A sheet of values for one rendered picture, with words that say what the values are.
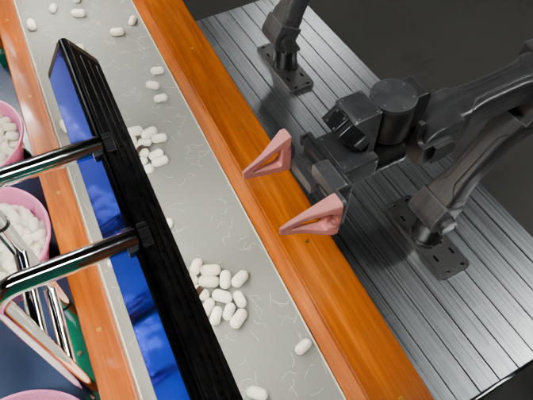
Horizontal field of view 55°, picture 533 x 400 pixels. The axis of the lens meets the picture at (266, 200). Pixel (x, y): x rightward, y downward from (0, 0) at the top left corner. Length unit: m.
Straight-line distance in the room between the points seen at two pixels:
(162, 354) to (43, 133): 0.78
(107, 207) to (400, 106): 0.37
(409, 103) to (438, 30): 2.16
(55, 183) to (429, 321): 0.79
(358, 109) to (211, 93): 0.66
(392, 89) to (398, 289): 0.52
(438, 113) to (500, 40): 2.12
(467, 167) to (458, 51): 1.77
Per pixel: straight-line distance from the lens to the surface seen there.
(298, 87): 1.36
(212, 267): 0.95
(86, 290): 0.98
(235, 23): 1.58
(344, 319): 0.91
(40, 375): 1.04
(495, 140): 0.94
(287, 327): 0.92
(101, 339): 0.93
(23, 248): 0.80
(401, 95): 0.64
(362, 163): 0.64
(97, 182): 0.68
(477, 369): 1.04
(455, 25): 2.85
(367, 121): 0.60
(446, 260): 1.11
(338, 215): 0.62
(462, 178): 0.96
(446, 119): 0.73
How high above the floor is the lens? 1.60
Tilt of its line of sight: 55 degrees down
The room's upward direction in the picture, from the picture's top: straight up
